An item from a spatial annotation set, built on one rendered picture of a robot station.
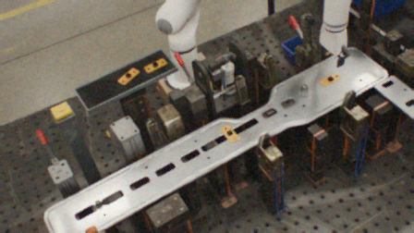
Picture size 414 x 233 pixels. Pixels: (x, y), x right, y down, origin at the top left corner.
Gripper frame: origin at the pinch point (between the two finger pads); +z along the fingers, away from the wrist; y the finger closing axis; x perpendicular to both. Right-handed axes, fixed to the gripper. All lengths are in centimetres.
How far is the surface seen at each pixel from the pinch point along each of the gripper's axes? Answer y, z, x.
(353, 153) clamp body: 23.4, 29.5, -6.9
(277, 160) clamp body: 21.8, 8.6, -40.8
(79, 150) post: -31, 16, -96
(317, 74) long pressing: -5.5, 11.9, -2.2
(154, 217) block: 17, 9, -86
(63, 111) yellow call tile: -33, -4, -95
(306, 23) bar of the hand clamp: -15.6, -6.3, -0.4
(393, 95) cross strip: 20.3, 11.9, 12.6
